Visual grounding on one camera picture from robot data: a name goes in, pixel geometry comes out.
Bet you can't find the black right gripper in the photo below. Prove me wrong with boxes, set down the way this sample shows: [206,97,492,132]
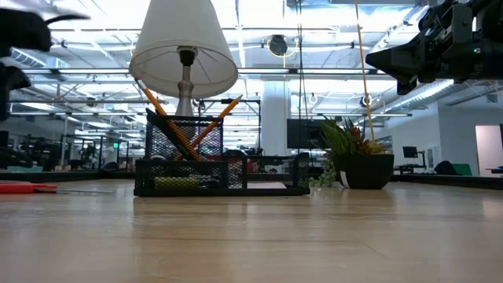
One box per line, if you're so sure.
[365,0,503,96]

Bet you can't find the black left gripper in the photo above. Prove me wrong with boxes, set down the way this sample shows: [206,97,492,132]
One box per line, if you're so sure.
[0,8,53,121]

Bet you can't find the red handled scissors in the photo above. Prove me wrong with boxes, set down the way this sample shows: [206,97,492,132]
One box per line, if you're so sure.
[0,181,116,195]

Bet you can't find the yellow pencil with pink eraser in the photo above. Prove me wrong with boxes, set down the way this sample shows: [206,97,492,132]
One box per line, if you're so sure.
[134,77,204,162]
[174,94,244,161]

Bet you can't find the black marker pen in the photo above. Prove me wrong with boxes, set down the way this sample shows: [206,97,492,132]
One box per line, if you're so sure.
[145,108,200,162]

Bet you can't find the black mesh desk organizer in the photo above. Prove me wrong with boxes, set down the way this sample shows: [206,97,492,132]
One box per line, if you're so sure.
[133,108,311,197]

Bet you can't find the black chair backrest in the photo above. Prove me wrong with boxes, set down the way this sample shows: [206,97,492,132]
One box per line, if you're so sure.
[434,160,459,176]

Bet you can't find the succulent plant in black pot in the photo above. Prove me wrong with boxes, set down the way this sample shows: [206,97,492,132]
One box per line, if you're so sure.
[308,116,395,190]

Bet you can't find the green panel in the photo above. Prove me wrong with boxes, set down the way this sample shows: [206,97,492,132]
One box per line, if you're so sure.
[451,163,473,177]

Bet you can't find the black computer monitor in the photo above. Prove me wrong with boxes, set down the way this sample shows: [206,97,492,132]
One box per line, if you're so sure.
[286,119,329,149]

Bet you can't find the white shade silver table lamp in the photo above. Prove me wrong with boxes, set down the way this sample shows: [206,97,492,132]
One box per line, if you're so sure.
[128,0,239,158]

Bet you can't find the yellow hanging cord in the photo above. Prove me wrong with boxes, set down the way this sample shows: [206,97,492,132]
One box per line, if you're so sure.
[354,0,376,142]

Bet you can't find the black ceiling cord reel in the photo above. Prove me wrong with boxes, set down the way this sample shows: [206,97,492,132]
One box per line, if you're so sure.
[268,34,290,57]

